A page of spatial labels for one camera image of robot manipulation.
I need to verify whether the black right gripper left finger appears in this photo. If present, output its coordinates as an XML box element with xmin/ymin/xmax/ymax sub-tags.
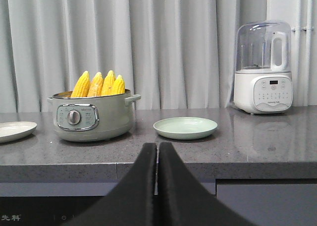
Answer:
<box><xmin>63</xmin><ymin>143</ymin><xmax>157</xmax><ymax>226</ymax></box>

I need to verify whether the grey cabinet door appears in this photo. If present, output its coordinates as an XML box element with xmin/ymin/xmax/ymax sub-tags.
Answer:
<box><xmin>216</xmin><ymin>180</ymin><xmax>317</xmax><ymax>226</ymax></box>

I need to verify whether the white blender appliance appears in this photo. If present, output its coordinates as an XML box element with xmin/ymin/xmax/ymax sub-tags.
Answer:
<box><xmin>232</xmin><ymin>20</ymin><xmax>293</xmax><ymax>114</ymax></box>

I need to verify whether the white wall pipe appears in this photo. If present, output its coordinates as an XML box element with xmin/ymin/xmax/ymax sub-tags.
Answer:
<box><xmin>293</xmin><ymin>0</ymin><xmax>314</xmax><ymax>107</ymax></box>

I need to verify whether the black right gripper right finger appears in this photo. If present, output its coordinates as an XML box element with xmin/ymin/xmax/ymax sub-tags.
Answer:
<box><xmin>158</xmin><ymin>142</ymin><xmax>252</xmax><ymax>226</ymax></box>

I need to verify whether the white pleated curtain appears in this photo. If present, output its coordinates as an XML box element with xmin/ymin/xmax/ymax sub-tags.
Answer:
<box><xmin>0</xmin><ymin>0</ymin><xmax>266</xmax><ymax>113</ymax></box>

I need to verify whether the black drawer disinfection cabinet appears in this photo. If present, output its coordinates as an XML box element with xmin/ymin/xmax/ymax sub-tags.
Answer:
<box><xmin>0</xmin><ymin>196</ymin><xmax>117</xmax><ymax>226</ymax></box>

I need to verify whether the green electric cooking pot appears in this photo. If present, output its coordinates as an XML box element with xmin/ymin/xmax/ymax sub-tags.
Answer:
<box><xmin>48</xmin><ymin>89</ymin><xmax>141</xmax><ymax>142</ymax></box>

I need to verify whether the pale yellow corn cob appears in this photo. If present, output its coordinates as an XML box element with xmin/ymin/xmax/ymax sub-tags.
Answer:
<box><xmin>87</xmin><ymin>72</ymin><xmax>104</xmax><ymax>97</ymax></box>

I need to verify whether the green round plate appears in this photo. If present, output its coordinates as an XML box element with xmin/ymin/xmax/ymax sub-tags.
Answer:
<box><xmin>153</xmin><ymin>116</ymin><xmax>218</xmax><ymax>140</ymax></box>

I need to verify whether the beige round plate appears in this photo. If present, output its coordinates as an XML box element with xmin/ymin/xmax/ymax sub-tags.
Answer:
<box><xmin>0</xmin><ymin>121</ymin><xmax>37</xmax><ymax>143</ymax></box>

